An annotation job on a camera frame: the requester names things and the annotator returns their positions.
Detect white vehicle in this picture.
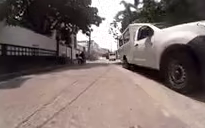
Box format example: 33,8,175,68
108,52,118,62

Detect pale building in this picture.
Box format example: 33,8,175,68
77,39,110,61

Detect pole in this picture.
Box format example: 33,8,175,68
87,28,93,58

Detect grey concrete road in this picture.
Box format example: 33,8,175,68
0,59,205,128

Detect white pickup truck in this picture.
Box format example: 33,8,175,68
116,19,205,95

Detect palm and leafy trees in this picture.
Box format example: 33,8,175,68
109,0,205,39

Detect dark leafy trees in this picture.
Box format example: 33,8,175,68
0,0,106,37

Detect white boundary wall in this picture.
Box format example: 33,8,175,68
0,19,78,76

